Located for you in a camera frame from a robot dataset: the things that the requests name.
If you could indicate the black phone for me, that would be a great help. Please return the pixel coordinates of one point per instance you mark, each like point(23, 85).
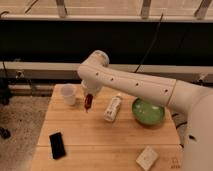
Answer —
point(57, 145)

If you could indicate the green bowl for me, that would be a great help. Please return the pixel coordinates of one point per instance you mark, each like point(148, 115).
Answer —
point(146, 113)

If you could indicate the white ceramic cup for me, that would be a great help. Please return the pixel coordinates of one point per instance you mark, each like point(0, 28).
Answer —
point(68, 92)

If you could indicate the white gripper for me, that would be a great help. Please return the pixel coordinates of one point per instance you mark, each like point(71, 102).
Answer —
point(89, 88)

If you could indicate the white plastic bottle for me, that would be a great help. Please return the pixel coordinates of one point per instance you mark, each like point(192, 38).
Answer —
point(113, 108)

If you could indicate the white small box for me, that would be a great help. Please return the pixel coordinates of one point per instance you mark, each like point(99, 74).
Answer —
point(147, 158)

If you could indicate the black object on floor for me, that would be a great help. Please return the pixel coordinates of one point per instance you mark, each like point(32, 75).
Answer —
point(5, 133)

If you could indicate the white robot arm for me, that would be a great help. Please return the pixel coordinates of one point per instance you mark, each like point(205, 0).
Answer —
point(186, 98)

